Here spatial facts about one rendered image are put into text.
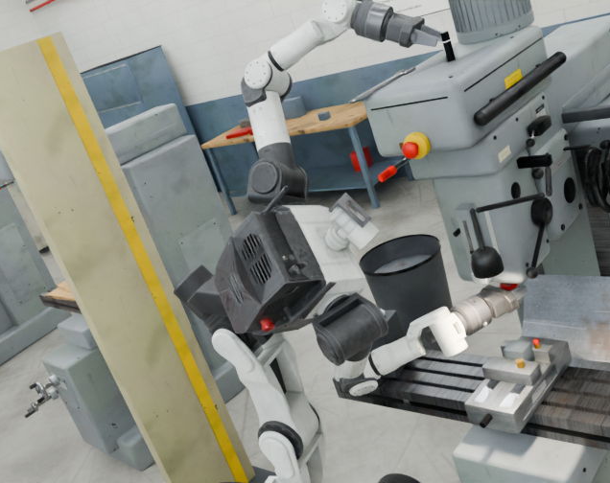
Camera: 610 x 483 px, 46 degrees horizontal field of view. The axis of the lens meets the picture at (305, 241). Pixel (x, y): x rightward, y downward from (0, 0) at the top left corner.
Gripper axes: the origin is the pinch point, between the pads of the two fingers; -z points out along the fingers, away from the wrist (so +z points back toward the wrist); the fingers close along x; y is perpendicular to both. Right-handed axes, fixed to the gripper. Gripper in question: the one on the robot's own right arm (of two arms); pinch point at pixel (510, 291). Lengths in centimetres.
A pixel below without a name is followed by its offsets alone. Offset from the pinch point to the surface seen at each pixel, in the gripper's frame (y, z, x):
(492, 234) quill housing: -22.0, 7.0, -7.6
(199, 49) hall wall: -59, -177, 693
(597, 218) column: -4.6, -38.2, 2.8
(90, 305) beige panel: -1, 92, 149
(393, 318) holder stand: 14.4, 14.2, 43.7
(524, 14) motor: -68, -24, 0
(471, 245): -20.7, 12.1, -5.0
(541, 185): -26.6, -12.9, -5.9
